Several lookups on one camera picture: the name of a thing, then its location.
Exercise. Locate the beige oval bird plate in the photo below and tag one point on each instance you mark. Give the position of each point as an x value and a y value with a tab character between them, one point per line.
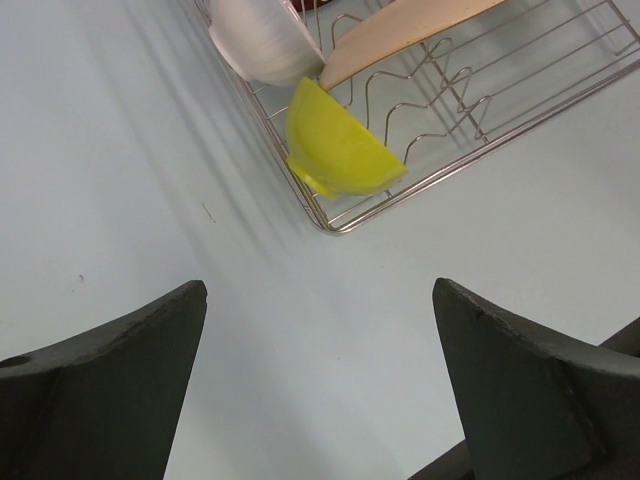
393	29

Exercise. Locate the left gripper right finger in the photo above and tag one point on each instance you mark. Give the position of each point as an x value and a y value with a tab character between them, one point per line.
535	403

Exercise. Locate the white ceramic bowl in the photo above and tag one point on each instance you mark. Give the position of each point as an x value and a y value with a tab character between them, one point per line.
264	41

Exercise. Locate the red rimmed round plate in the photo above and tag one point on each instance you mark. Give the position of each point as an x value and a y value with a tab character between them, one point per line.
307	5

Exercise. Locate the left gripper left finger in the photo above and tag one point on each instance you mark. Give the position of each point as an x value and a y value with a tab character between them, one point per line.
103	404

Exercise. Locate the lime green bowl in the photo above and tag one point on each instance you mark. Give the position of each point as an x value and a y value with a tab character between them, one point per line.
331	151

